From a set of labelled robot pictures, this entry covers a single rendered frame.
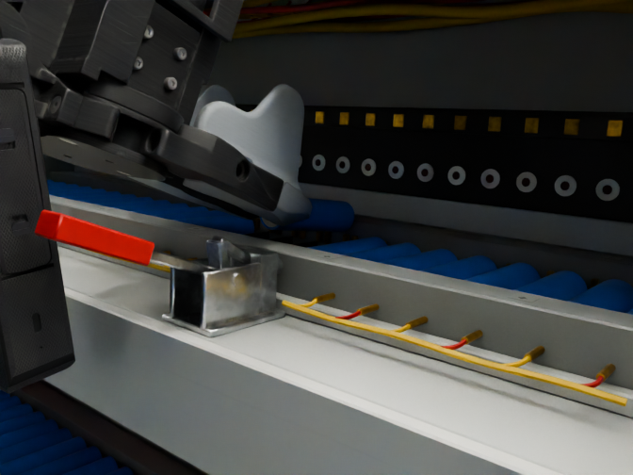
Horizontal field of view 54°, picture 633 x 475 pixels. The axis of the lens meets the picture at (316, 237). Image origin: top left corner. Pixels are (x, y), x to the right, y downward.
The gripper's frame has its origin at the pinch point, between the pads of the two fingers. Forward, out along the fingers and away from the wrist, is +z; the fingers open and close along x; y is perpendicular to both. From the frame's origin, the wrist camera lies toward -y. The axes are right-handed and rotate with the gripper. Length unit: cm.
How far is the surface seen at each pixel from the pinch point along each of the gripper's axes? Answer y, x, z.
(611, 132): 8.2, -13.4, 7.2
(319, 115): 8.4, 4.9, 6.8
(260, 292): -4.0, -5.4, -5.1
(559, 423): -5.2, -17.3, -5.1
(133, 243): -3.6, -5.2, -11.3
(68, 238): -4.0, -5.3, -13.5
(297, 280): -3.1, -5.7, -3.5
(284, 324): -4.9, -6.5, -4.5
